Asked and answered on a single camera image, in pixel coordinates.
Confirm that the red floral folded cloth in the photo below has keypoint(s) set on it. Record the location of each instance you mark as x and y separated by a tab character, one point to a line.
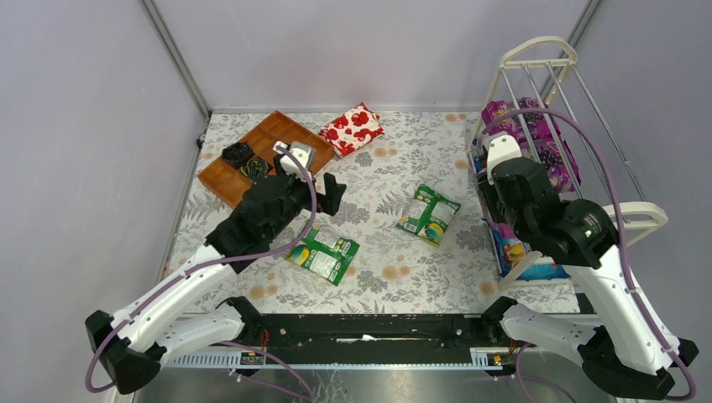
352	130

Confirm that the purple candy bag front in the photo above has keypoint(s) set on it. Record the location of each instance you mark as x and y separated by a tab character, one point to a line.
559	175

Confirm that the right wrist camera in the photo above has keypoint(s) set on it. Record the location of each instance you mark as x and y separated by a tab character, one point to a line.
500	147

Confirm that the black rolled cloth left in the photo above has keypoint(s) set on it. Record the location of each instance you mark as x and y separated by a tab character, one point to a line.
237	155

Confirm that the green candy bag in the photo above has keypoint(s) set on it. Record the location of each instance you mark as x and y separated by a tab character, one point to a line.
324	252
428	215

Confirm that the wooden compartment tray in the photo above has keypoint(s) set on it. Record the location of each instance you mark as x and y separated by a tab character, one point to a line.
229	183

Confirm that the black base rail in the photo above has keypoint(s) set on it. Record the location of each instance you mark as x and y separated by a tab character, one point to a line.
369	339

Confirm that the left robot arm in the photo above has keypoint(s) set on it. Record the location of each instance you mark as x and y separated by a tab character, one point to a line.
135	343

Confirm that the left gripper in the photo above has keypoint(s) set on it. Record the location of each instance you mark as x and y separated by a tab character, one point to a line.
311	188

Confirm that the black yellow rolled cloth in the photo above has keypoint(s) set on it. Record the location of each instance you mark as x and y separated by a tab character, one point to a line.
255	169

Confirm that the purple candy bag carried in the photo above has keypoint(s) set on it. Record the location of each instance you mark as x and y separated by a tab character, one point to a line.
537	126

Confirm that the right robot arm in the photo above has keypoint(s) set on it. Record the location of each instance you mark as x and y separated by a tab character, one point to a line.
621	355

